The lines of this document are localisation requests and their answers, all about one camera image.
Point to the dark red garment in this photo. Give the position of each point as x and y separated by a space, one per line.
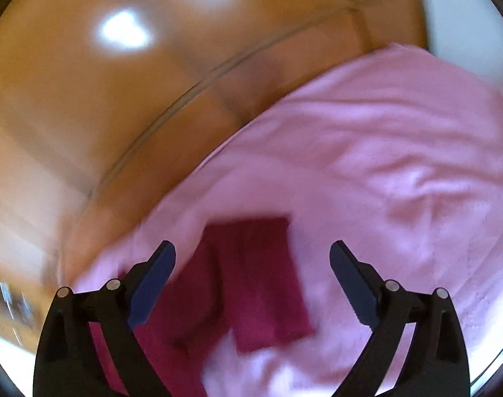
241 280

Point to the pink bed cover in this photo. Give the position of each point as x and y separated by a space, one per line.
400 155

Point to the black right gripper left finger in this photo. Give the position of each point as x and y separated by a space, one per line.
66 361

